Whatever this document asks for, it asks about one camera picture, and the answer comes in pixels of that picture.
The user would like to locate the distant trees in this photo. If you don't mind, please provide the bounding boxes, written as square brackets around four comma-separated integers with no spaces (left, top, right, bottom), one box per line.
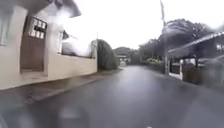
[113,46,141,66]

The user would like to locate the dark green hedge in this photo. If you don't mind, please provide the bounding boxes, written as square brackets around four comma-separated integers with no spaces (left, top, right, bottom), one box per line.
[96,39,121,71]

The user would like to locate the building with metal roof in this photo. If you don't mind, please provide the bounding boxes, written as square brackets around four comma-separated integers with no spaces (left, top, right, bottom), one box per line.
[168,31,224,88]

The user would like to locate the utility pole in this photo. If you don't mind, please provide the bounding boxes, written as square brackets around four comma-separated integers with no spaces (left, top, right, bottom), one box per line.
[159,0,170,76]

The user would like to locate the large dark trees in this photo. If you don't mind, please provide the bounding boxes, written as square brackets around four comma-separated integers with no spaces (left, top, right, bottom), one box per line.
[138,18,215,66]

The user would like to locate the wet grey asphalt road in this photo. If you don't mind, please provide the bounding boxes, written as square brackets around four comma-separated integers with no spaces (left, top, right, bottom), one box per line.
[0,64,224,128]

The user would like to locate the small distant building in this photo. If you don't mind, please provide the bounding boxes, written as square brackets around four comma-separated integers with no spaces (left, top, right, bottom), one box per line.
[117,54,132,67]

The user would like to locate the beige house with gate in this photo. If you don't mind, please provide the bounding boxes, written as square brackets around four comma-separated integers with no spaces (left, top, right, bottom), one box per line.
[0,0,99,91]

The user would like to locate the grey concrete pavement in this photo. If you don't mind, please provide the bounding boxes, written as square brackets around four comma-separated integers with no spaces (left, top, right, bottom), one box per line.
[0,68,123,111]

